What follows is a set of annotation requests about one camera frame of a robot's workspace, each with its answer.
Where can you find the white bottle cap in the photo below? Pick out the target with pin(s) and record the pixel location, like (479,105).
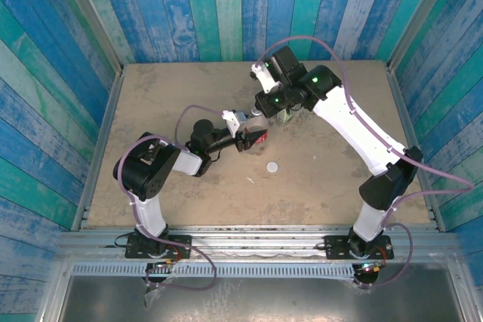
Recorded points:
(256,112)
(271,166)

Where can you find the clear bottle with red label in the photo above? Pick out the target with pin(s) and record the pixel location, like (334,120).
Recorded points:
(258,124)

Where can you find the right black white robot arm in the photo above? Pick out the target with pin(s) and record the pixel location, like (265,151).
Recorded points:
(362,129)

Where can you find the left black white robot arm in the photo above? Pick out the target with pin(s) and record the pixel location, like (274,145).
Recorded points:
(149,212)

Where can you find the small circuit board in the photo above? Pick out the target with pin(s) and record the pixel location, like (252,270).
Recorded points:
(370,266)
(162,265)

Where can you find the aluminium cross rail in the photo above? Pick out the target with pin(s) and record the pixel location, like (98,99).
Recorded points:
(256,241)

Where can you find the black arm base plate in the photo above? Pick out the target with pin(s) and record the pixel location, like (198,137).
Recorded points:
(181,246)
(336,246)

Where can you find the aluminium side rail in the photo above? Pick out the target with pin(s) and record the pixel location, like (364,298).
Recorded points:
(99,148)
(415,148)

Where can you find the aluminium corner post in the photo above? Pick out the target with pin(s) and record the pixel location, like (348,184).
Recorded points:
(88,16)
(424,16)

